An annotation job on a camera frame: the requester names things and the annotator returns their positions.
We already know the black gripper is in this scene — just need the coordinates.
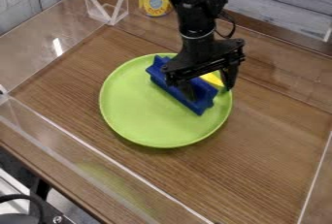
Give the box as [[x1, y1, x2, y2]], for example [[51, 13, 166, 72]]
[[162, 33, 245, 102]]

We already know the blue star-shaped block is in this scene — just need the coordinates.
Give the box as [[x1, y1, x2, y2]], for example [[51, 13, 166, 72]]
[[145, 54, 218, 115]]

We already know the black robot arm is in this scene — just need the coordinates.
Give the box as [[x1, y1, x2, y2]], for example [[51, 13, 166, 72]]
[[162, 0, 245, 101]]

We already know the green round plate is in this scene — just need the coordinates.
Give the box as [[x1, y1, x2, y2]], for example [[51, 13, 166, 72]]
[[99, 53, 232, 148]]

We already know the yellow banana toy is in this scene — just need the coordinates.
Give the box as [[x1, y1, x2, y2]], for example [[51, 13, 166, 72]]
[[200, 73, 225, 90]]

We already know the yellow labelled tin can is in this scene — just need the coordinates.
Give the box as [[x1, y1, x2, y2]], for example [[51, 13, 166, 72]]
[[139, 0, 173, 17]]

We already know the black metal table leg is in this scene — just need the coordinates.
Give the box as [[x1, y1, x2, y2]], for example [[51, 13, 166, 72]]
[[30, 178, 75, 224]]

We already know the clear acrylic corner bracket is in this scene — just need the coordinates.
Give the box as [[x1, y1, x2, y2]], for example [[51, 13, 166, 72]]
[[84, 0, 129, 26]]

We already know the clear acrylic front wall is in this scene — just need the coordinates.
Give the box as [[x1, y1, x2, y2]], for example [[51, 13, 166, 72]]
[[0, 85, 213, 224]]

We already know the black cable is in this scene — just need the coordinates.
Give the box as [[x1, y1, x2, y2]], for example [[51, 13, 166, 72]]
[[0, 193, 47, 224]]

